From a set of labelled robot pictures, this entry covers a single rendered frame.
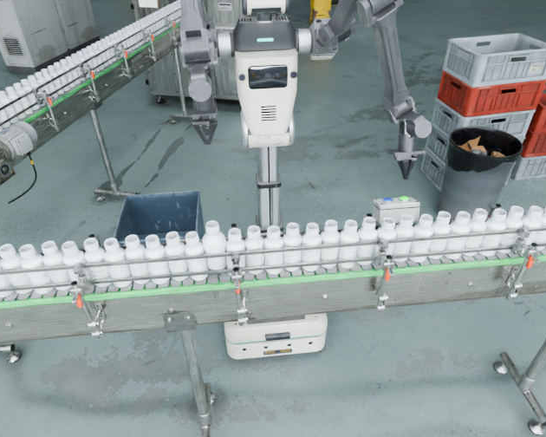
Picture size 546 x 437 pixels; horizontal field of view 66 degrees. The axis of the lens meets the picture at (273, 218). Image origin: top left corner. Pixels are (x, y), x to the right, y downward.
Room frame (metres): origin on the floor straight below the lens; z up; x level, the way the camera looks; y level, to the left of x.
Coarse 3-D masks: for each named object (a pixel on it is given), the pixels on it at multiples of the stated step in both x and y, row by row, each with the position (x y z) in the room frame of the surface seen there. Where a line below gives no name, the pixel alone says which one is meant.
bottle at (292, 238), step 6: (288, 228) 0.98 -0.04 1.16; (294, 228) 1.01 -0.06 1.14; (288, 234) 0.98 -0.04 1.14; (294, 234) 0.98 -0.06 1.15; (300, 234) 1.01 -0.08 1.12; (288, 240) 0.97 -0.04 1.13; (294, 240) 0.97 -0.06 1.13; (300, 240) 0.98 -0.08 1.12; (288, 246) 0.97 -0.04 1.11; (294, 246) 0.96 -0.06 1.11; (300, 246) 0.98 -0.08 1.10; (288, 252) 0.97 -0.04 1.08; (294, 252) 0.97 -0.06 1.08; (300, 252) 0.98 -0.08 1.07; (288, 258) 0.97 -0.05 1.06; (294, 258) 0.96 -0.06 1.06; (300, 258) 0.98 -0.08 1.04; (288, 270) 0.97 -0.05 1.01; (294, 270) 0.96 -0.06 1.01
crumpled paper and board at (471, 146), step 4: (472, 140) 2.64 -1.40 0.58; (476, 140) 2.65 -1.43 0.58; (464, 144) 2.62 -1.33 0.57; (468, 144) 2.63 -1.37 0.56; (472, 144) 2.65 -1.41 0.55; (476, 144) 2.66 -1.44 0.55; (464, 148) 2.62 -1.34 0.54; (468, 148) 2.64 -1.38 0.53; (472, 148) 2.62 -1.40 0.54; (476, 148) 2.58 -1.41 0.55; (480, 148) 2.61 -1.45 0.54; (496, 148) 2.56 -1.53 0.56; (472, 152) 2.50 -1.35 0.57; (476, 152) 2.55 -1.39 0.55; (480, 152) 2.54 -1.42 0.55; (484, 152) 2.59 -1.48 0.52; (488, 152) 2.59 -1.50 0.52; (492, 152) 2.56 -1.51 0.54; (496, 152) 2.54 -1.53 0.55; (496, 156) 2.51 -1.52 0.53; (500, 156) 2.50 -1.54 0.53
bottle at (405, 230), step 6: (402, 216) 1.04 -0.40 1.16; (408, 216) 1.04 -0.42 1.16; (402, 222) 1.02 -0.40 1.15; (408, 222) 1.01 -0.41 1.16; (396, 228) 1.03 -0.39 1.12; (402, 228) 1.01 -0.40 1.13; (408, 228) 1.01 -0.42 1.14; (402, 234) 1.00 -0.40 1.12; (408, 234) 1.00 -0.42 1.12; (396, 246) 1.01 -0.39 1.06; (402, 246) 1.00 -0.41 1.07; (408, 246) 1.00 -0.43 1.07; (396, 252) 1.00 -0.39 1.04; (402, 252) 1.00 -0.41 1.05; (408, 252) 1.01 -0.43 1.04; (396, 258) 1.00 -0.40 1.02; (402, 258) 1.00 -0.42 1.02
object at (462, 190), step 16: (464, 128) 2.73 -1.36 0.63; (480, 128) 2.74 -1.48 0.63; (480, 144) 2.72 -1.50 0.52; (496, 144) 2.66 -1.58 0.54; (512, 144) 2.56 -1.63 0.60; (448, 160) 2.54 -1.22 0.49; (464, 160) 2.40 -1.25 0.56; (480, 160) 2.34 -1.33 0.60; (496, 160) 2.31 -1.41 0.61; (512, 160) 2.34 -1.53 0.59; (448, 176) 2.50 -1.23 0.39; (464, 176) 2.39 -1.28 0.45; (480, 176) 2.34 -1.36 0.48; (496, 176) 2.33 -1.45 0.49; (448, 192) 2.47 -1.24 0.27; (464, 192) 2.38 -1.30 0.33; (480, 192) 2.34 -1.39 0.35; (496, 192) 2.35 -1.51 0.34; (448, 208) 2.44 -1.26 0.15; (464, 208) 2.37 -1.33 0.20
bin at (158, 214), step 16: (176, 192) 1.51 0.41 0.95; (192, 192) 1.52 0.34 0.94; (128, 208) 1.47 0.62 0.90; (144, 208) 1.50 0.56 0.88; (160, 208) 1.50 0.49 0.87; (176, 208) 1.51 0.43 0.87; (192, 208) 1.52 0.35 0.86; (128, 224) 1.41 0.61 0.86; (144, 224) 1.49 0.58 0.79; (160, 224) 1.50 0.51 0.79; (176, 224) 1.51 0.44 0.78; (192, 224) 1.51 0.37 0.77; (144, 240) 1.20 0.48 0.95; (160, 240) 1.20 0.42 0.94
